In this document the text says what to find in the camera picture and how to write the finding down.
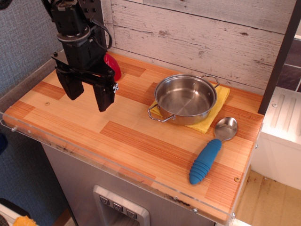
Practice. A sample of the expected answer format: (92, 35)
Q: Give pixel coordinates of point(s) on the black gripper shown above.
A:
(83, 62)

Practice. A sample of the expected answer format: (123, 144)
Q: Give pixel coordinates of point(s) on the stainless steel pot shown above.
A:
(184, 99)

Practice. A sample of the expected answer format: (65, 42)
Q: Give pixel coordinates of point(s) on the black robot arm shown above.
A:
(76, 12)

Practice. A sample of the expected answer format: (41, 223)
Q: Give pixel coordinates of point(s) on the red plastic cone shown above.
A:
(113, 64)

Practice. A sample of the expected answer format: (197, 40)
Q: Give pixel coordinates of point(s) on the clear acrylic table guard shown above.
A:
(155, 154)

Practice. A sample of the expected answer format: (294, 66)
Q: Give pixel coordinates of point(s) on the grey toy fridge cabinet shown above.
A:
(77, 179)

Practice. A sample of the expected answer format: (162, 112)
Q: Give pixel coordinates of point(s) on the yellow folded cloth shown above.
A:
(203, 126)

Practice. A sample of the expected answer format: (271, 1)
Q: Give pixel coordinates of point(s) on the silver dispenser button panel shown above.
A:
(115, 210)

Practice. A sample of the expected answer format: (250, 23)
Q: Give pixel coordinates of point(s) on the yellow object bottom left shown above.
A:
(24, 221)

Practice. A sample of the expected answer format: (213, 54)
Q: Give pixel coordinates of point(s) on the white toy sink unit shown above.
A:
(277, 154)

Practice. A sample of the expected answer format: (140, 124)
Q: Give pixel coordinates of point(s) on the blue handled metal spoon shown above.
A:
(224, 130)

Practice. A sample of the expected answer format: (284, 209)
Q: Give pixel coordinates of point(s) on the dark vertical post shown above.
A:
(282, 55)

